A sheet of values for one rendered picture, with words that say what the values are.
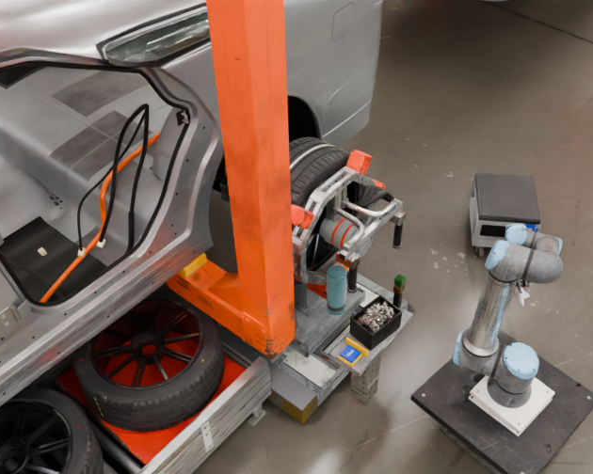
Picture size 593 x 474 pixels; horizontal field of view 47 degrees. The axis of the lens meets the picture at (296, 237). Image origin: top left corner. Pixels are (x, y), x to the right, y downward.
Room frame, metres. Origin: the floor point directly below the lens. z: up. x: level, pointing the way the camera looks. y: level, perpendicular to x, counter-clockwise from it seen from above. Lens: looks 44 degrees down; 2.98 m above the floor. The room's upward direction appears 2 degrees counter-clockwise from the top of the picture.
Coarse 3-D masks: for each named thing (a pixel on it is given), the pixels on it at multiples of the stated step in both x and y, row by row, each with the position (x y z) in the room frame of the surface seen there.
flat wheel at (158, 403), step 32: (160, 288) 2.21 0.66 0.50; (128, 320) 2.09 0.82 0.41; (160, 320) 2.13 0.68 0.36; (192, 320) 2.03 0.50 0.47; (96, 352) 1.86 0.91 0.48; (128, 352) 1.86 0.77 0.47; (160, 352) 1.85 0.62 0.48; (96, 384) 1.67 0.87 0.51; (160, 384) 1.66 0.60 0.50; (192, 384) 1.66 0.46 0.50; (128, 416) 1.57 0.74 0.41; (160, 416) 1.58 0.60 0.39; (192, 416) 1.63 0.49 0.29
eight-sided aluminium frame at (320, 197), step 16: (336, 176) 2.27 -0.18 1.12; (352, 176) 2.27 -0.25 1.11; (320, 192) 2.17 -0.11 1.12; (336, 192) 2.20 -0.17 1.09; (320, 208) 2.13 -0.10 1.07; (368, 208) 2.39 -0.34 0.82; (368, 224) 2.40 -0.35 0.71; (304, 240) 2.03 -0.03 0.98; (304, 256) 2.03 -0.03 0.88; (304, 272) 2.03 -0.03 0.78; (320, 272) 2.18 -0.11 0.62
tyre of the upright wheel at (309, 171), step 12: (300, 144) 2.44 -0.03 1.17; (312, 144) 2.44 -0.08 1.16; (324, 144) 2.47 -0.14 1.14; (312, 156) 2.33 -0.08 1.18; (324, 156) 2.34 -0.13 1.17; (336, 156) 2.35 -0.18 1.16; (348, 156) 2.40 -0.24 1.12; (300, 168) 2.26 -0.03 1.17; (312, 168) 2.26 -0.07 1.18; (324, 168) 2.27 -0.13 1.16; (336, 168) 2.33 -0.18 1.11; (300, 180) 2.21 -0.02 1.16; (312, 180) 2.21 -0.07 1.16; (300, 192) 2.16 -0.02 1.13; (300, 204) 2.15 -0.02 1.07
